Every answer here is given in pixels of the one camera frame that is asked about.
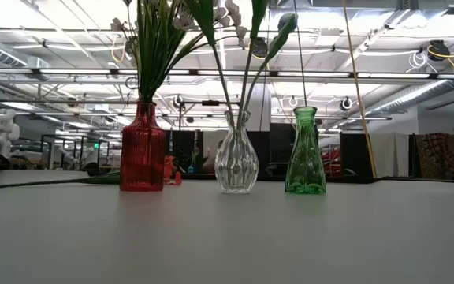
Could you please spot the red artificial flower bunch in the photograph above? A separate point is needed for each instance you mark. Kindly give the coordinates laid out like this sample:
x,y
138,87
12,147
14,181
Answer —
x,y
53,182

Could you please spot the black metal cage frame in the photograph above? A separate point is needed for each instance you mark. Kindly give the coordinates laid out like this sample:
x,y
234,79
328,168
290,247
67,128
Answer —
x,y
73,136

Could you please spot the black partition panel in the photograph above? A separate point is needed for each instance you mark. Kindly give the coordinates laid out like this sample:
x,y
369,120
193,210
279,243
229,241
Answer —
x,y
353,154

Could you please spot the pale pink blossom bunch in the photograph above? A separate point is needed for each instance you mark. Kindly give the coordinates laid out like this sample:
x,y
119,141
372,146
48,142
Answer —
x,y
154,59

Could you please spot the clear glass vase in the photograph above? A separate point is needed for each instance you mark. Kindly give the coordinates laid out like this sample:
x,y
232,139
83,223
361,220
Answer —
x,y
237,165

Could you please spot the red ribbed glass vase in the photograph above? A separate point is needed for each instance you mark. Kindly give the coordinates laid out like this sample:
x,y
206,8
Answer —
x,y
142,158

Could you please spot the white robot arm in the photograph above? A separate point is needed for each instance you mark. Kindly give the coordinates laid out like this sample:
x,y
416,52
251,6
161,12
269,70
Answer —
x,y
4,130

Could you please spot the black metal frame stand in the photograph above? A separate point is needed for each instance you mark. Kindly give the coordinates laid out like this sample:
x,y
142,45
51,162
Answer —
x,y
207,103

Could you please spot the white building column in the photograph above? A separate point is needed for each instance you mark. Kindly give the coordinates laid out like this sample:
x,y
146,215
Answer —
x,y
264,106

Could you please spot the green glass vase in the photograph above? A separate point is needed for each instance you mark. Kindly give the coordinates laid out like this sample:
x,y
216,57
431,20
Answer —
x,y
305,165

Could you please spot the red equipment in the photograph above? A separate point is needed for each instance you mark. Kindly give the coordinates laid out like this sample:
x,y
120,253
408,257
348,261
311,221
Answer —
x,y
332,161

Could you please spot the white hanging cloth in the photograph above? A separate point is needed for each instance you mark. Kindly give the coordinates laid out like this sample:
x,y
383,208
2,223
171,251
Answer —
x,y
392,154

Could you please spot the patterned hanging rug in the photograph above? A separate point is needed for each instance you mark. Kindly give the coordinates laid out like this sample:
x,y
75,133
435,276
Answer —
x,y
437,155

